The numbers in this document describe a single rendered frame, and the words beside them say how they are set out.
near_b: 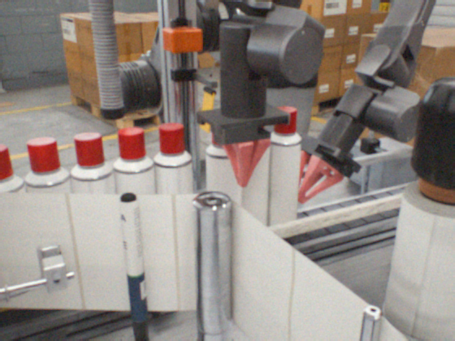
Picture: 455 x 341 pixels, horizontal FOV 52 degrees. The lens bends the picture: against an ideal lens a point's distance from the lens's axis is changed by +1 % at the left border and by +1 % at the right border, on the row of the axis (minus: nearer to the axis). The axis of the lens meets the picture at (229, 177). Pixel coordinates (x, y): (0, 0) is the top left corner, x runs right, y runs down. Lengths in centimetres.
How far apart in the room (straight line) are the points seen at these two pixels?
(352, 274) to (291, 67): 33
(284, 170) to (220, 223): 27
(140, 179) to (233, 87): 17
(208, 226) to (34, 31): 577
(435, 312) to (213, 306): 22
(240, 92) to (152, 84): 118
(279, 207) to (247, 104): 22
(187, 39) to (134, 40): 342
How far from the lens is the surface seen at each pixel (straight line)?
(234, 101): 55
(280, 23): 51
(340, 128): 74
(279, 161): 69
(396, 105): 72
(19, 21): 611
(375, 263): 72
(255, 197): 69
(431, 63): 113
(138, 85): 169
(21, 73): 617
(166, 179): 61
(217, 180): 64
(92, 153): 58
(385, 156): 90
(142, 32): 412
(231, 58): 54
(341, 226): 80
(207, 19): 127
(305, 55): 50
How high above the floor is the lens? 127
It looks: 24 degrees down
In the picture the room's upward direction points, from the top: straight up
